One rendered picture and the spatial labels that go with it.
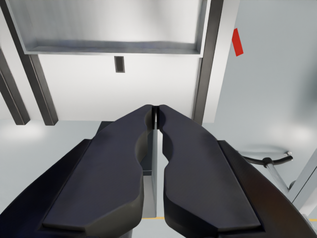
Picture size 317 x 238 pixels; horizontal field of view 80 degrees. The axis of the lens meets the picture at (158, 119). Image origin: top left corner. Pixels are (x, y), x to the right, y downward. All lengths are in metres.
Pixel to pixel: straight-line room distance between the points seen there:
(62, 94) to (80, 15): 0.14
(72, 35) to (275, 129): 1.60
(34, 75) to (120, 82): 0.14
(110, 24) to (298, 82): 1.41
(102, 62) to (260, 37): 1.12
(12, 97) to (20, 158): 1.68
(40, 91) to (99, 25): 0.15
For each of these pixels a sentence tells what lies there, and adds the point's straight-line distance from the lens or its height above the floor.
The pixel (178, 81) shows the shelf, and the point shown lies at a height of 0.88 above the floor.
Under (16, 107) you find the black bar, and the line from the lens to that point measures 0.43.
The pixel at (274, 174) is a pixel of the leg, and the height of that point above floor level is 0.24.
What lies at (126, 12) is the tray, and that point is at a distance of 0.32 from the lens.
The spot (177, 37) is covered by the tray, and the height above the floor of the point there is 0.88.
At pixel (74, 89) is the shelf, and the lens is 0.38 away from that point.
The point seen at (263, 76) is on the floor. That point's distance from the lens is 1.45.
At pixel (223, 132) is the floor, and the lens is 1.59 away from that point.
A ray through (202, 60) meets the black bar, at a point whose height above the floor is 0.90.
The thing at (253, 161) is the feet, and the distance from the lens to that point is 1.73.
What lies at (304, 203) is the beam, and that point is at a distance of 1.46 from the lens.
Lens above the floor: 1.20
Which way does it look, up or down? 57 degrees down
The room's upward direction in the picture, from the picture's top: 180 degrees counter-clockwise
